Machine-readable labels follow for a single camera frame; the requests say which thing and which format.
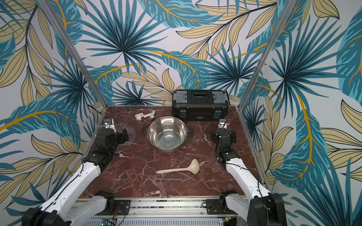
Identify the right aluminium frame post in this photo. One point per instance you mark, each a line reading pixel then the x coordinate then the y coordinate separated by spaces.
pixel 267 50

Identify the left aluminium frame post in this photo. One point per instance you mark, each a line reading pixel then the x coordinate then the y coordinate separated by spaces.
pixel 64 36

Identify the beige plastic ladle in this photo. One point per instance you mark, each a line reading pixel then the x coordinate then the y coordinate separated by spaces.
pixel 194 168

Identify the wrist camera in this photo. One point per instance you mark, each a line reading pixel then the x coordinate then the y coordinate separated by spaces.
pixel 109 124
pixel 222 124

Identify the black plastic toolbox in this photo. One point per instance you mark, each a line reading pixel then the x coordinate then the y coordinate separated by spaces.
pixel 200 105

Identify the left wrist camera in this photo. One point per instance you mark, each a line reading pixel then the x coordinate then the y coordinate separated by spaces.
pixel 109 124

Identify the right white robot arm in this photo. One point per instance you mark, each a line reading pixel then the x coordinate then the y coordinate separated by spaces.
pixel 243 180

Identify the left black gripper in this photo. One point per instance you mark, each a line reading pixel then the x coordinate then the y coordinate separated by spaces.
pixel 122 140

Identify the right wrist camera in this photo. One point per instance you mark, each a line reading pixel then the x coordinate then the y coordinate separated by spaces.
pixel 222 124

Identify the aluminium frame post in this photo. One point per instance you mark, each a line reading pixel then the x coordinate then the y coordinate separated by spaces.
pixel 64 36
pixel 267 50

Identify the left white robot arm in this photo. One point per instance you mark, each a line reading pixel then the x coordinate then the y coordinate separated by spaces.
pixel 73 180

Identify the glass pot lid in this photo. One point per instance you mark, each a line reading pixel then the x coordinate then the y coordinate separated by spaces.
pixel 132 135

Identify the stainless steel pot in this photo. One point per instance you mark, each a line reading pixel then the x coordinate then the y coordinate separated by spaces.
pixel 167 134

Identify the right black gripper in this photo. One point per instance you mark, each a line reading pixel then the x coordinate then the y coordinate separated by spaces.
pixel 222 133

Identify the white pipe fitting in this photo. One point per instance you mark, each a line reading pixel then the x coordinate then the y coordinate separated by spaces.
pixel 140 116

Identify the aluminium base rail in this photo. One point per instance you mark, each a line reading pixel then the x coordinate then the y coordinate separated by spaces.
pixel 172 208

